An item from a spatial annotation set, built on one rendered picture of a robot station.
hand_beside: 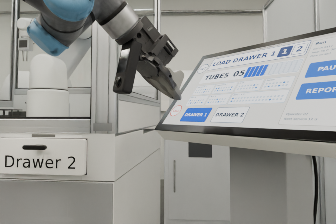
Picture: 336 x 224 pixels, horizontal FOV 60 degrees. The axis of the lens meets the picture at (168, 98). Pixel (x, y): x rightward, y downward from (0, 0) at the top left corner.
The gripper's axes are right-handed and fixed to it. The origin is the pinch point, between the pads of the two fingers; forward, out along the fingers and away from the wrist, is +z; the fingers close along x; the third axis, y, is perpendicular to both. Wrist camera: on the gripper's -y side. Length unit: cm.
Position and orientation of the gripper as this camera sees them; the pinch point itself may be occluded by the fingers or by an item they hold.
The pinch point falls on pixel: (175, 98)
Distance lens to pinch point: 71.8
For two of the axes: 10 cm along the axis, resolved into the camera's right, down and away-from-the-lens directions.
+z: 5.9, 6.7, 4.4
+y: 5.2, -7.4, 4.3
